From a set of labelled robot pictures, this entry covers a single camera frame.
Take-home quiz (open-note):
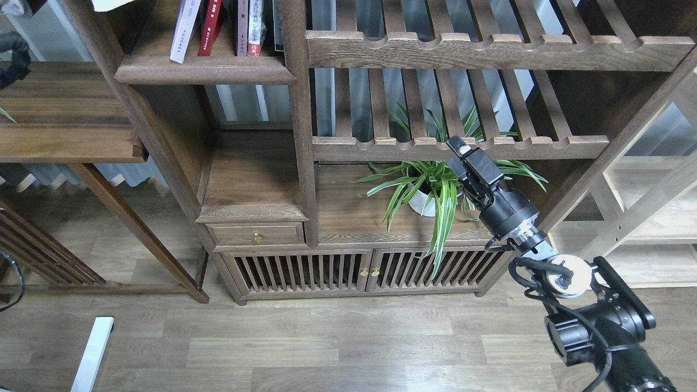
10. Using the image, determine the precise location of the right slatted cabinet door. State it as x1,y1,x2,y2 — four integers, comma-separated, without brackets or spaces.
359,246,512,296

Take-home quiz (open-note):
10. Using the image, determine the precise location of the left slatted cabinet door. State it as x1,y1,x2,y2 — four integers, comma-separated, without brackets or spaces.
222,250,372,300

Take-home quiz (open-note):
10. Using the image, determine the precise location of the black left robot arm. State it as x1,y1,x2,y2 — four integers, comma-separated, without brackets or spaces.
1,32,32,312

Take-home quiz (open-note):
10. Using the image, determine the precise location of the white lavender book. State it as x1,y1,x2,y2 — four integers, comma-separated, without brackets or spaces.
169,1,201,64

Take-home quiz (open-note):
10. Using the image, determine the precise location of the slatted cabinet door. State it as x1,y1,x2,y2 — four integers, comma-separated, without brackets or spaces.
359,246,512,296
222,250,372,300

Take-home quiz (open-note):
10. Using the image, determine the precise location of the dark slatted wooden chair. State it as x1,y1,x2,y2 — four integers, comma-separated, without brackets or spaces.
1,198,120,291

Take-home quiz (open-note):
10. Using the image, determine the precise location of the white stand leg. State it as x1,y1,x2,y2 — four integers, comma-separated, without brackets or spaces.
70,317,114,391

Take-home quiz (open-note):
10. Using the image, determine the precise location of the green spider plant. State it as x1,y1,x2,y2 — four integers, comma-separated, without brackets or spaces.
346,106,548,278

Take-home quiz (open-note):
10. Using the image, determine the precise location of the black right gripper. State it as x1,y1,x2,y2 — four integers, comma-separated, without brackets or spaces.
445,136,540,242

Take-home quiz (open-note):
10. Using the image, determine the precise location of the white plant pot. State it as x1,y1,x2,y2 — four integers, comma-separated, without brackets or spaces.
405,166,462,217

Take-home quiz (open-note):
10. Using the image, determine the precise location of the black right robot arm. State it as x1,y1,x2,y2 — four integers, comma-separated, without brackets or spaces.
447,136,676,391

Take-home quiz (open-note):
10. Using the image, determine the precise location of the dark upright book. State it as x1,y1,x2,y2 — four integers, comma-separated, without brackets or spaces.
272,0,284,53

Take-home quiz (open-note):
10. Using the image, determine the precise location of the red white upright book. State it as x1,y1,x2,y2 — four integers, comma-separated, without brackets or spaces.
247,0,266,57

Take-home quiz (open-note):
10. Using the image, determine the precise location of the red cover book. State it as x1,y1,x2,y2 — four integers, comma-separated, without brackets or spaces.
198,1,225,57

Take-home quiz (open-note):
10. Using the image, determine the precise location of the yellow cover book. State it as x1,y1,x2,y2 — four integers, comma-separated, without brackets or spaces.
91,0,133,13

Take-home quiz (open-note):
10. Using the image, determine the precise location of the light wooden shelf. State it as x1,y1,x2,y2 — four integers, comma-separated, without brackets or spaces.
551,71,696,288

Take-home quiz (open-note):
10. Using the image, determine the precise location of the dark wooden bookshelf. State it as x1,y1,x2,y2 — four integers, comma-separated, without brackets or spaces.
63,1,695,305

